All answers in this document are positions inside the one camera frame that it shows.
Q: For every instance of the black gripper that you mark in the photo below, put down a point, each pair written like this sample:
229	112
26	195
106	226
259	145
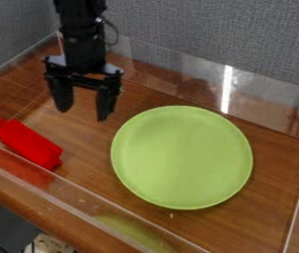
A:
82	67

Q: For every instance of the red cloth block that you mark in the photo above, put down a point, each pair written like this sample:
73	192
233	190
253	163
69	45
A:
30	144

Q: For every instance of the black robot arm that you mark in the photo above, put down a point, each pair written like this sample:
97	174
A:
81	17

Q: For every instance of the green round plate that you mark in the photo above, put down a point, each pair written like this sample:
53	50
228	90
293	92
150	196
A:
183	157

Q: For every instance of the clear acrylic enclosure wall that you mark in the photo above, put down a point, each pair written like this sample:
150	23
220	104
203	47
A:
80	202

